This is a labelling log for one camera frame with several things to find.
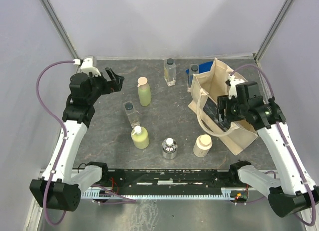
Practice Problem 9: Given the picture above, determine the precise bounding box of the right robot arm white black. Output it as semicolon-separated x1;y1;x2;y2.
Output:
217;79;319;217

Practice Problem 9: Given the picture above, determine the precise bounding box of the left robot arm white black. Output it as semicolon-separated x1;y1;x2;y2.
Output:
29;68;124;211

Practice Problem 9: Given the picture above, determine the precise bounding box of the clear square bottle back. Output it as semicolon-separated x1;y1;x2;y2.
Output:
164;58;176;87

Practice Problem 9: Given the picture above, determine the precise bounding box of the small circuit board red led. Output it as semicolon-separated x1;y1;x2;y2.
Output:
234;193;249;202

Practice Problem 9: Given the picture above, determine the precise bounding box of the beige canvas tote bag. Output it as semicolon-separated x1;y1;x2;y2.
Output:
188;59;258;155

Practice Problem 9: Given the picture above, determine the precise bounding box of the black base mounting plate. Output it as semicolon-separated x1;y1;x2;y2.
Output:
97;169;247;195

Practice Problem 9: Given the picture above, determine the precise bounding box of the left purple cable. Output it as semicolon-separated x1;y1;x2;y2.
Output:
36;60;137;227

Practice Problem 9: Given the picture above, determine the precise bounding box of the yellow green pump bottle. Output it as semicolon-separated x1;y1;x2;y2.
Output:
131;126;149;149

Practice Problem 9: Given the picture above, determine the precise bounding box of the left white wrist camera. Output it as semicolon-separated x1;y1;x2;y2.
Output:
73;56;102;77

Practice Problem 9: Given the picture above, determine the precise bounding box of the silver round bottle white cap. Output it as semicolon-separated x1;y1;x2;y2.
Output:
162;138;178;160

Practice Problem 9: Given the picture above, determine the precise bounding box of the left aluminium frame post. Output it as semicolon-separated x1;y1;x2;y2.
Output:
39;0;80;59

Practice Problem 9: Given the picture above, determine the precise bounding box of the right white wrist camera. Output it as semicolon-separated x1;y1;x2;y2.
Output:
226;74;246;99

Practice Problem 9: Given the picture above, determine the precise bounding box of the blue cloth behind bag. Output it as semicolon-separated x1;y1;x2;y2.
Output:
198;61;214;73

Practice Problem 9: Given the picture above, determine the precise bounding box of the right aluminium frame post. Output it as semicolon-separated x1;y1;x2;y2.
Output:
254;0;295;63

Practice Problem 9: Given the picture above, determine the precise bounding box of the clear square bottle dark cap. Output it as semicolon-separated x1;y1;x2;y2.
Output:
124;101;140;129

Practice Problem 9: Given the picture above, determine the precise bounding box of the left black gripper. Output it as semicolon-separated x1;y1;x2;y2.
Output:
87;67;124;104

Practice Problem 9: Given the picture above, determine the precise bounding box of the light blue cable duct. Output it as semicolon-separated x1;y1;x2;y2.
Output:
81;187;235;201

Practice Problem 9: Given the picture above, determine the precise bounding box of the beige jar wide lid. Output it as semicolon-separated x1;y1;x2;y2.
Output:
193;134;213;158

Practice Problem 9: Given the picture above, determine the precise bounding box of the aluminium frame post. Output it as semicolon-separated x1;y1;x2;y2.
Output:
39;0;80;59
254;0;295;63

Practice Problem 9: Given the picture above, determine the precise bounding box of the green bottle beige flip cap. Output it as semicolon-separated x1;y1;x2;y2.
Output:
137;77;151;106

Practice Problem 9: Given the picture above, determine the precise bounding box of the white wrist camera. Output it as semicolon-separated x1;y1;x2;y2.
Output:
73;56;102;77
226;74;246;99

